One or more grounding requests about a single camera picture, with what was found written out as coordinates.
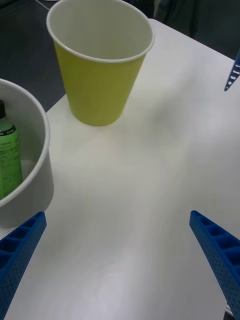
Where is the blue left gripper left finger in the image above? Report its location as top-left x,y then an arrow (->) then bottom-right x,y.
0,211 -> 48,320

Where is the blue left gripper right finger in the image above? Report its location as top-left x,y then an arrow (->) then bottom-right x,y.
189,210 -> 240,320

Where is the grey plastic waste bin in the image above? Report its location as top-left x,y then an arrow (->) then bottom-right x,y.
0,78 -> 55,228

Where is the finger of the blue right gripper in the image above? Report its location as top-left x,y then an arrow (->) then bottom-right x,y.
223,48 -> 240,92

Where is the yellow-green plastic waste bin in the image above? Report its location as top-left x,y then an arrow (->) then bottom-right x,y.
46,0 -> 156,127

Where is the green bottle with black cap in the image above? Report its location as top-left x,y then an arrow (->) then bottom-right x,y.
0,99 -> 24,201

